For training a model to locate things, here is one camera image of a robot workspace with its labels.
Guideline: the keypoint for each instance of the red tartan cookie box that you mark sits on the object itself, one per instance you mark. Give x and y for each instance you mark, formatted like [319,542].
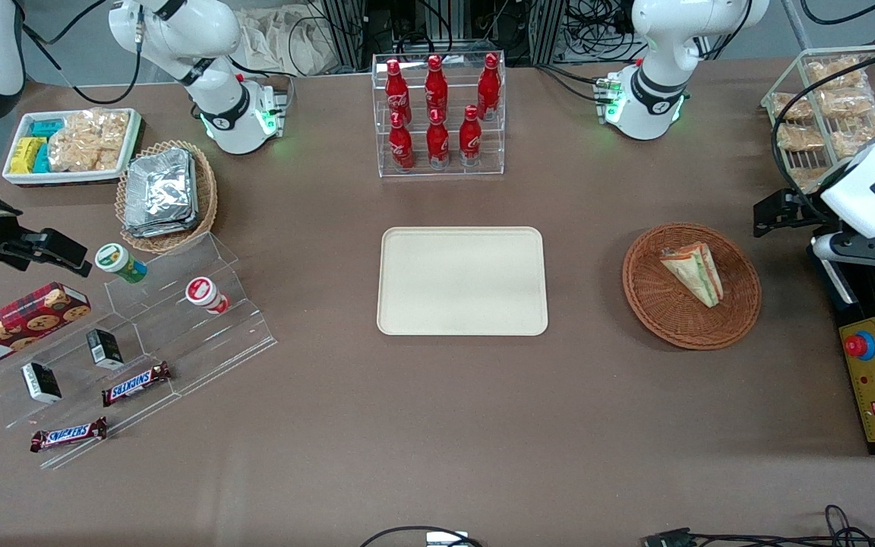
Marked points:
[16,327]

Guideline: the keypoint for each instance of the clear acrylic step display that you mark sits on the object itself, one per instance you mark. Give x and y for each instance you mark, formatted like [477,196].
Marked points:
[202,342]

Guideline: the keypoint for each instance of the red cola bottle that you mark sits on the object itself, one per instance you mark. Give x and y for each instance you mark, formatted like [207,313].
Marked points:
[437,140]
[400,144]
[395,95]
[470,137]
[436,90]
[489,87]

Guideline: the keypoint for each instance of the black appliance box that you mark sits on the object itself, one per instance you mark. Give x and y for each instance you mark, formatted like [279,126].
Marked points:
[855,300]

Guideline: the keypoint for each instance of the clear bagged pastry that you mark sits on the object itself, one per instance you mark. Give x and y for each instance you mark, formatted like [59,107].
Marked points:
[800,137]
[857,137]
[792,106]
[810,178]
[849,102]
[832,72]

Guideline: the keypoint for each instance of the silver foil packet stack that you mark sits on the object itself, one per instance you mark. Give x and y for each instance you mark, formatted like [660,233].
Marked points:
[160,194]

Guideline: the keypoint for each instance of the beige cloth bag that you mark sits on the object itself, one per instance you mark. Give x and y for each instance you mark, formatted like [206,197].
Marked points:
[285,42]

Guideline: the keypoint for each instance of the clear acrylic bottle rack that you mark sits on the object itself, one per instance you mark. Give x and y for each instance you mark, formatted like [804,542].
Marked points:
[453,171]

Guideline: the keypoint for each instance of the green lidded snack cup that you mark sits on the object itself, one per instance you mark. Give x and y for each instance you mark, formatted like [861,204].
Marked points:
[118,262]

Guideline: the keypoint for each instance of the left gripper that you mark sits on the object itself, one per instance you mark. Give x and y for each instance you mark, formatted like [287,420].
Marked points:
[796,207]

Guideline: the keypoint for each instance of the triangle sandwich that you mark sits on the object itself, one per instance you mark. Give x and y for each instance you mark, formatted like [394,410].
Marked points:
[696,273]

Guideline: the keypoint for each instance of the small black box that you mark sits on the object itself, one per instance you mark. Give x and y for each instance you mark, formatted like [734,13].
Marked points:
[105,348]
[41,382]

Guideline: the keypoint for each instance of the clear bag of crackers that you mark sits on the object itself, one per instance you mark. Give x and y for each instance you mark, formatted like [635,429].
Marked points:
[88,140]

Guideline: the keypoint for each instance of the brown Snickers bar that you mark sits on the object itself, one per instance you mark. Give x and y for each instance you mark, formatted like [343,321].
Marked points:
[136,384]
[69,434]

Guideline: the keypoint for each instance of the yellow snack pack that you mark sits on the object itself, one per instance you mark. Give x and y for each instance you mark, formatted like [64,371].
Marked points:
[23,156]

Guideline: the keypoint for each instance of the aluminium frame profile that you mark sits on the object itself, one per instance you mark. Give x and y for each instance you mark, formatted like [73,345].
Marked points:
[346,30]
[548,30]

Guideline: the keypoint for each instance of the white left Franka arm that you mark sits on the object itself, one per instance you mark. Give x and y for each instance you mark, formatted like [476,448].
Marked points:
[658,45]

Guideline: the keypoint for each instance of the teal snack pack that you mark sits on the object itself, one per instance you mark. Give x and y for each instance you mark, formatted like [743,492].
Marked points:
[42,158]
[48,127]

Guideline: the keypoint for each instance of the light oval wicker basket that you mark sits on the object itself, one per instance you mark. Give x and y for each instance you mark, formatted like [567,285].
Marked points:
[206,197]

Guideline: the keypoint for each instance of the beige rectangular tray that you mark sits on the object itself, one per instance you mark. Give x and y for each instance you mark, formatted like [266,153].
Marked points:
[460,281]

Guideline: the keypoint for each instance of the small white device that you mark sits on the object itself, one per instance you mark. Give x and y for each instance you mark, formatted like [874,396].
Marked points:
[449,539]

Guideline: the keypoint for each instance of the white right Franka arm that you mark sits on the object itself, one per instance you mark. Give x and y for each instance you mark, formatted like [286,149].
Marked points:
[210,76]

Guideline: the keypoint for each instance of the brown round wicker basket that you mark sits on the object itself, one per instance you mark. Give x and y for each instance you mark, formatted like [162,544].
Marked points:
[658,304]

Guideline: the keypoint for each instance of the red lidded snack cup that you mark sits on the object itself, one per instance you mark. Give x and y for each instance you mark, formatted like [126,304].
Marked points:
[203,294]

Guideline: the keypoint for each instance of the white rectangular snack tray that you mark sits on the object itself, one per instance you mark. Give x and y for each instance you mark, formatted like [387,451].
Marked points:
[73,177]

